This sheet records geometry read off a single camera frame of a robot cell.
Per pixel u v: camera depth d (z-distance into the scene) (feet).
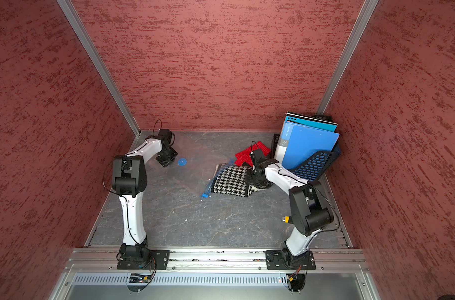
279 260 2.42
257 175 2.27
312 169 2.90
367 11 2.34
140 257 2.15
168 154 2.98
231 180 3.09
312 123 2.80
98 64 2.87
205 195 2.94
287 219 2.78
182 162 3.45
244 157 3.47
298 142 2.91
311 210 1.53
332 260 2.49
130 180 1.97
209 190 3.01
